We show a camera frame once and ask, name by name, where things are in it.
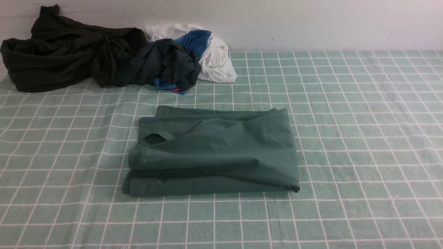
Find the dark olive crumpled garment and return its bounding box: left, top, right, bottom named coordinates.
left=1, top=5, right=147, bottom=93

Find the green checkered tablecloth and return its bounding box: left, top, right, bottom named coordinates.
left=0, top=51, right=443, bottom=249

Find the green long-sleeved shirt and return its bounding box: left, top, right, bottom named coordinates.
left=122, top=106, right=300, bottom=197

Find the white crumpled garment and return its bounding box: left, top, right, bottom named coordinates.
left=144, top=23, right=237, bottom=83

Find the blue crumpled garment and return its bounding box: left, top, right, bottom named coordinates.
left=149, top=29, right=211, bottom=95

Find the dark grey crumpled garment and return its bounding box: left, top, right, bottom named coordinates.
left=111, top=38, right=201, bottom=91

